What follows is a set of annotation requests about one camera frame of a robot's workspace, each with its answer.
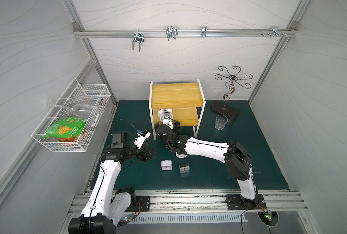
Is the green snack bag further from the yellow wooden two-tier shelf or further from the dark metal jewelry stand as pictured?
the dark metal jewelry stand

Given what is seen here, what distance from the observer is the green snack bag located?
54cm

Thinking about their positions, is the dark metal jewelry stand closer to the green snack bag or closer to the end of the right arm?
the end of the right arm
